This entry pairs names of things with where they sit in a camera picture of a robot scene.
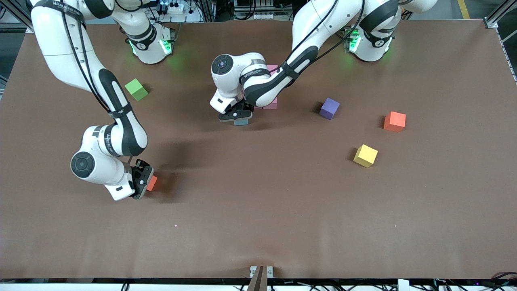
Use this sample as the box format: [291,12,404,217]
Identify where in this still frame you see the yellow foam block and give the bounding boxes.
[353,144,378,168]

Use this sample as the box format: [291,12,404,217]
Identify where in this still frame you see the green foam block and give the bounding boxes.
[125,78,149,101]

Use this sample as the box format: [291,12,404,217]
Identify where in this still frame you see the paper table cover sheet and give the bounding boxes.
[0,20,517,280]

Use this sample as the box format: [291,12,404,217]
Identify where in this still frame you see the white power strip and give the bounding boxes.
[159,1,186,15]

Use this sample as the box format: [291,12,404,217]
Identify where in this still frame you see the purple foam block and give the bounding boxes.
[319,97,340,120]

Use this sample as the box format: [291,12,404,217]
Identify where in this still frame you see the grey camera mount pole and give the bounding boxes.
[247,266,268,291]

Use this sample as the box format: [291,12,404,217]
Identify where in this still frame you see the aluminium frame profile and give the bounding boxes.
[485,0,517,29]
[11,0,35,34]

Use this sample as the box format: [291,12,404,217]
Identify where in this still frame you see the equipment rack with cables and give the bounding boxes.
[234,0,291,21]

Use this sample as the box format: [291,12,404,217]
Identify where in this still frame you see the aluminium table edge rail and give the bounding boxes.
[496,28,517,83]

